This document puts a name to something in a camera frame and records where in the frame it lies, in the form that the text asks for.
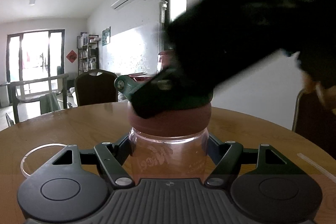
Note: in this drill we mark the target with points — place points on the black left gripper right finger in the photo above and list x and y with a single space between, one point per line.
228 158

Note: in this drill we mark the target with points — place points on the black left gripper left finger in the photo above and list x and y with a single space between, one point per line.
109 159

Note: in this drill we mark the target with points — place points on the clear pink water bottle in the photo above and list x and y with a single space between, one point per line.
168 157

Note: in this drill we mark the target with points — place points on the pink green bottle cap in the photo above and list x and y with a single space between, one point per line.
158 106

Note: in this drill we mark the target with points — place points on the person right hand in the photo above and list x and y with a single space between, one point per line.
325 96

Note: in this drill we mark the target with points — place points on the dark banquet chair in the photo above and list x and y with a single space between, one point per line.
95 87

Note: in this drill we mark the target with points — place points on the clear glass bowl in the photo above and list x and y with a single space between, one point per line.
36 157

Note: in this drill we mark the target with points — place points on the gold framed chair right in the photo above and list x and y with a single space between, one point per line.
314 122

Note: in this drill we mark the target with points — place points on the wooden armchair with cloth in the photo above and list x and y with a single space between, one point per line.
23 98

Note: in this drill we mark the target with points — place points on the white strip on table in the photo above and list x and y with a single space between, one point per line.
318 167

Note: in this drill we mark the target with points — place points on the dark bookshelf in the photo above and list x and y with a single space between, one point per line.
88 52

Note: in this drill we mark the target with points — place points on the red diamond wall decoration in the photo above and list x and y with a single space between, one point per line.
72 56

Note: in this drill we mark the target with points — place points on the small framed wall picture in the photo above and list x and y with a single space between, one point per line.
105 38

